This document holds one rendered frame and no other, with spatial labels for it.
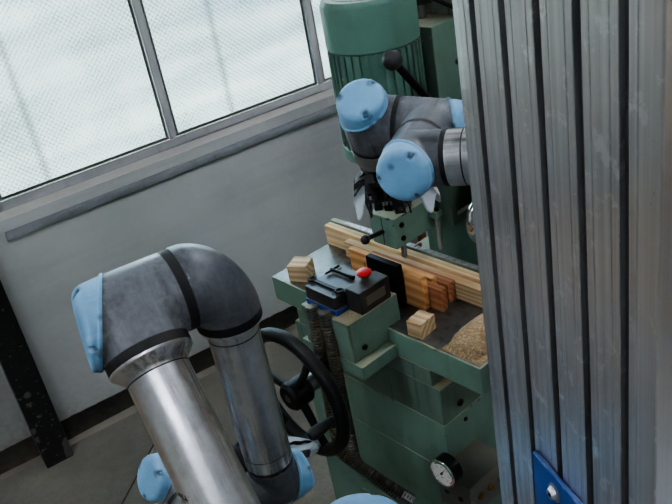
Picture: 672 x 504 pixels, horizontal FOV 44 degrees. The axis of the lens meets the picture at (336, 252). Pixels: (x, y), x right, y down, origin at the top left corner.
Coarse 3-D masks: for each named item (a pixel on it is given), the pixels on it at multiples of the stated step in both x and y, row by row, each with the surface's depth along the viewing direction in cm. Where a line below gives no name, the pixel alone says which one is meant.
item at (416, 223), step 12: (420, 204) 170; (384, 216) 168; (396, 216) 167; (408, 216) 169; (420, 216) 171; (372, 228) 172; (384, 228) 169; (396, 228) 167; (408, 228) 170; (420, 228) 172; (384, 240) 171; (396, 240) 168; (408, 240) 171
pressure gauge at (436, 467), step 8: (440, 456) 160; (448, 456) 159; (432, 464) 161; (440, 464) 159; (448, 464) 158; (456, 464) 158; (432, 472) 162; (440, 472) 160; (448, 472) 158; (456, 472) 158; (440, 480) 162; (448, 480) 159; (456, 480) 158
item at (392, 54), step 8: (384, 56) 139; (392, 56) 138; (400, 56) 138; (384, 64) 139; (392, 64) 138; (400, 64) 139; (400, 72) 141; (408, 72) 142; (408, 80) 143; (416, 88) 145; (424, 96) 146
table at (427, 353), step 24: (336, 264) 189; (288, 288) 186; (408, 312) 167; (432, 312) 165; (456, 312) 164; (480, 312) 162; (408, 336) 160; (432, 336) 158; (360, 360) 160; (384, 360) 162; (432, 360) 157; (456, 360) 151; (480, 384) 149
